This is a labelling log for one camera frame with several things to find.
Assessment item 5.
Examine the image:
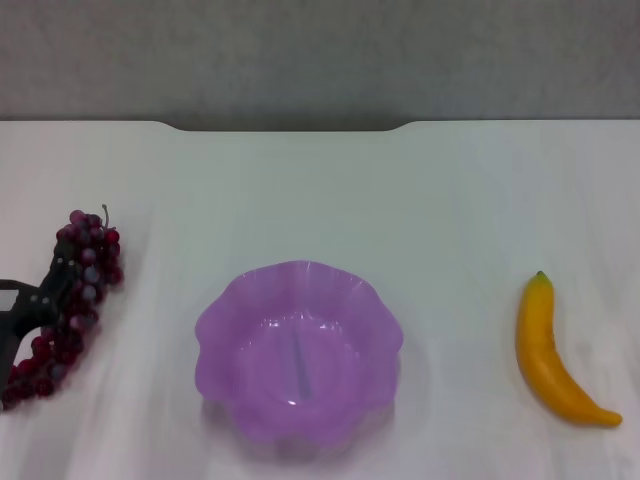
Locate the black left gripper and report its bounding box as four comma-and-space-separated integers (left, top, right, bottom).
0, 238, 83, 399

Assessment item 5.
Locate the purple wavy plastic bowl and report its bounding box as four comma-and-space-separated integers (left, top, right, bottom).
193, 259, 405, 447

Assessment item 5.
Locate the yellow banana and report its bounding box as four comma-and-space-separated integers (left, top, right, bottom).
515, 270, 624, 428

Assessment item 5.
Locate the dark red grape bunch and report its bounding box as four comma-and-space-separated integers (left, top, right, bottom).
0, 203, 124, 412

